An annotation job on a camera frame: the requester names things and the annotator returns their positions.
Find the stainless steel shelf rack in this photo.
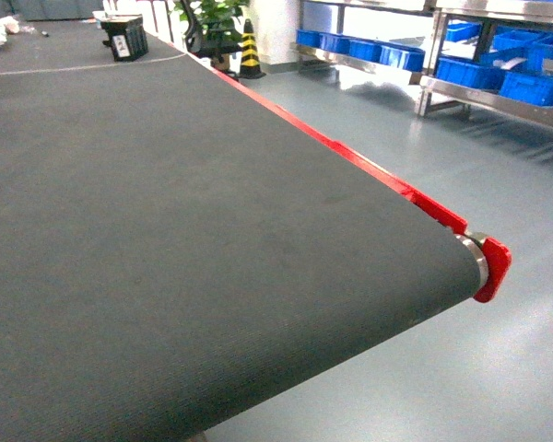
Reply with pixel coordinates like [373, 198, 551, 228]
[291, 1, 553, 129]

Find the yellow black striped traffic cone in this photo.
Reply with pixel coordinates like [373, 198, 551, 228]
[239, 18, 265, 79]

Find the green potted plant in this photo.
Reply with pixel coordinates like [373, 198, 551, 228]
[173, 0, 250, 58]

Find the black box with white label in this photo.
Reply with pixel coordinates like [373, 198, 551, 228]
[100, 16, 148, 62]

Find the red conveyor side rail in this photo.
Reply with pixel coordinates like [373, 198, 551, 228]
[207, 67, 512, 303]

